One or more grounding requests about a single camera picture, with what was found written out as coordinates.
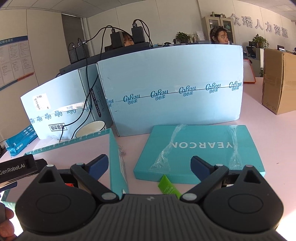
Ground red plastic bag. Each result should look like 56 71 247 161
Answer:
65 183 74 187

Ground teal box lid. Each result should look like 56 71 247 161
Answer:
133 125 265 184

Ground operator hand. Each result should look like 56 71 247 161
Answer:
0 203 16 241

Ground blue paper ream pack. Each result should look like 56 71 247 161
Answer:
5 125 37 157

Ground open teal box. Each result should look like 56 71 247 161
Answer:
0 127 130 204

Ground white ceramic bowl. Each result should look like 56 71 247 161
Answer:
75 120 106 138

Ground green tube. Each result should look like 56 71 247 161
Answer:
158 175 182 199

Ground brown cardboard box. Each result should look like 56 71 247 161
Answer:
261 49 296 114

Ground orange tray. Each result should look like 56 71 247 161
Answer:
243 59 256 84

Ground large light-blue carton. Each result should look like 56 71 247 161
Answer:
97 44 243 137

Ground black power strip shelf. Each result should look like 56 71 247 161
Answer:
56 42 151 77

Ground person in dark jacket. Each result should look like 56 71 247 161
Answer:
210 26 229 45

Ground wire earrings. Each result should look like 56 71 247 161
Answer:
118 145 126 156

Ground black cable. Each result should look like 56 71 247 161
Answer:
59 19 155 143

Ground wall notice board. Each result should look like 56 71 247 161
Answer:
0 36 35 90

